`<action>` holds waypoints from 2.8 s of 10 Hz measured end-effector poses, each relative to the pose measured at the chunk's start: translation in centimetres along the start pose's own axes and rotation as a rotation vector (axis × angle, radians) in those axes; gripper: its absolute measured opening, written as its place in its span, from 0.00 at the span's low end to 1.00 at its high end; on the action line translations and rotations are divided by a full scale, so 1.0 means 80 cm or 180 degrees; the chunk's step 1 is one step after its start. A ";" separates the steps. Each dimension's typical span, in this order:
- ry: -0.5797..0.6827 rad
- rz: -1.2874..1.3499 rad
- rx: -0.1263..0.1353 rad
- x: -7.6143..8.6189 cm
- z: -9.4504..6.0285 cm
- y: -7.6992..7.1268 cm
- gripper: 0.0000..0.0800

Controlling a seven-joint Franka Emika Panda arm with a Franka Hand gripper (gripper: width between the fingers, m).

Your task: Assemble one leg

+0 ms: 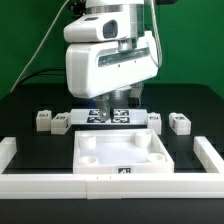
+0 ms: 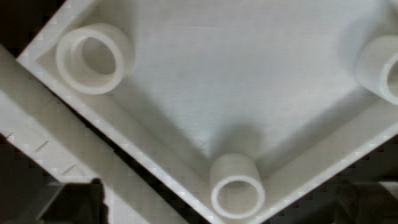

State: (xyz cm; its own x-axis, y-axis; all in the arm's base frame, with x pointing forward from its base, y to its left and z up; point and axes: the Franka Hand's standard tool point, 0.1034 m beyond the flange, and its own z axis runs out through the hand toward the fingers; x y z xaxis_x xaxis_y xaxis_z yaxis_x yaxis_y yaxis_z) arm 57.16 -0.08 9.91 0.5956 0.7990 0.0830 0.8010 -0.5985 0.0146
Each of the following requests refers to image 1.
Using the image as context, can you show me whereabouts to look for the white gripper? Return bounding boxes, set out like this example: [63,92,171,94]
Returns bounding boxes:
[66,31,158,121]

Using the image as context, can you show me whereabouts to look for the white square tabletop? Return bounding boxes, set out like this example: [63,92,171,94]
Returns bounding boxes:
[73,129,174,174]

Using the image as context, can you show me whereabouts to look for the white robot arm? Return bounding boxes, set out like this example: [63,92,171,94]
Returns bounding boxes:
[64,0,162,121]

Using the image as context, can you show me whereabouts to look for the white U-shaped fence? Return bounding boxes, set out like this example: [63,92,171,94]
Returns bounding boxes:
[0,137,224,199]

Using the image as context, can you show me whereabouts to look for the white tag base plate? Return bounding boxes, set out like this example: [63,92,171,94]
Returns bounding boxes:
[70,109,148,125]

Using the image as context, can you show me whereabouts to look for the black cables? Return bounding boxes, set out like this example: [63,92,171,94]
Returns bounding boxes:
[19,67,67,85]

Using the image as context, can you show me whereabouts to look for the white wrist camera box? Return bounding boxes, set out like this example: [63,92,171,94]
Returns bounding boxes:
[64,13,130,43]

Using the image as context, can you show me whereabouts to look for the white cable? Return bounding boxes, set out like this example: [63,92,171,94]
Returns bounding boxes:
[9,0,72,94]

